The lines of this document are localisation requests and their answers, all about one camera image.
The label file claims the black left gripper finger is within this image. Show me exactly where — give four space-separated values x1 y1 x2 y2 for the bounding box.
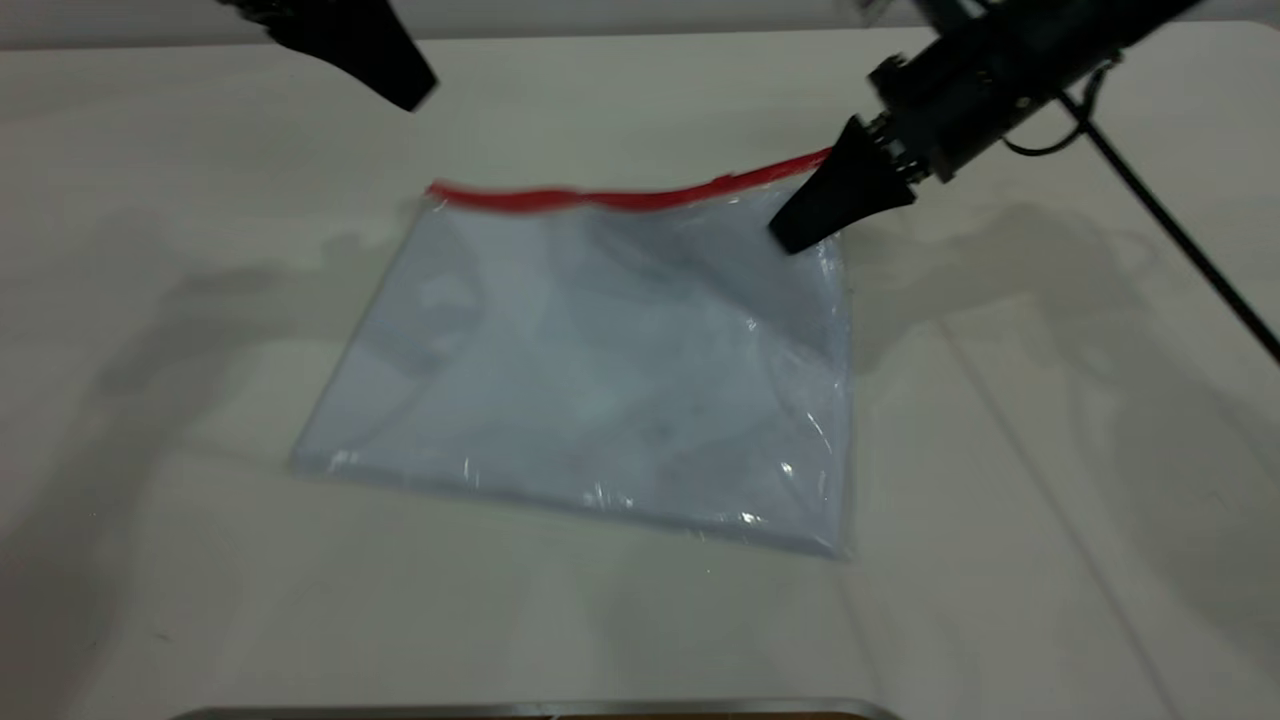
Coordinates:
215 0 423 112
310 0 441 98

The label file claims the silver metal edge bar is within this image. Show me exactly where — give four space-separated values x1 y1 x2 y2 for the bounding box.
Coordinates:
168 697 904 720

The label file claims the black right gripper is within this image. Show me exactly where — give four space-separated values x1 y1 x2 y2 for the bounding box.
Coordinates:
768 20 1098 257

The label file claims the thin looped black cable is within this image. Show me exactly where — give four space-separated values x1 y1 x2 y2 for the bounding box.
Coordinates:
1002 55 1119 159

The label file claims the straight black cable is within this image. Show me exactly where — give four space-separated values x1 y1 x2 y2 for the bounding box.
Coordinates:
1056 90 1280 367

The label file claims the clear red-zipper plastic bag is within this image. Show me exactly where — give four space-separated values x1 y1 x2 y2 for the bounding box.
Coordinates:
290 148 858 561

